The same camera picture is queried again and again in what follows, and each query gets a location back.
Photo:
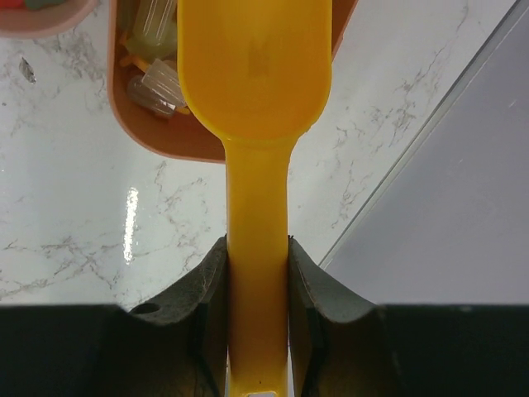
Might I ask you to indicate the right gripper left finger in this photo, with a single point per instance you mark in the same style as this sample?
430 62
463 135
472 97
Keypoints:
174 344

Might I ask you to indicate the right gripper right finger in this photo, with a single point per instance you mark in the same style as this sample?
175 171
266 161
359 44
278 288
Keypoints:
344 345

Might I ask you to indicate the pink tray of gummy candies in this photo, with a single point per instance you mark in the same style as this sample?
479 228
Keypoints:
23 23

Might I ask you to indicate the yellow plastic scoop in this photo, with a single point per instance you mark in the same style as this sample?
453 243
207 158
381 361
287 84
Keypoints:
257 245

